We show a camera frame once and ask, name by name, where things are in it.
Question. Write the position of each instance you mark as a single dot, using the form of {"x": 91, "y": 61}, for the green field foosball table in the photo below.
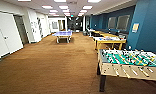
{"x": 130, "y": 63}

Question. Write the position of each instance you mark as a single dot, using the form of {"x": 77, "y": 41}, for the interior glass window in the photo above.
{"x": 123, "y": 22}
{"x": 111, "y": 22}

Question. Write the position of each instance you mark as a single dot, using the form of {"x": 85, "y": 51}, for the yellow framed wall sign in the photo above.
{"x": 135, "y": 27}

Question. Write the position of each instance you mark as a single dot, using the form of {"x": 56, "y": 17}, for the yellow air hockey table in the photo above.
{"x": 109, "y": 41}

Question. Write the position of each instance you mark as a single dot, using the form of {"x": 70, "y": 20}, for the white double door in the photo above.
{"x": 7, "y": 36}

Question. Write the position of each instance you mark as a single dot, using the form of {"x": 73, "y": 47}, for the blue ping pong table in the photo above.
{"x": 63, "y": 33}

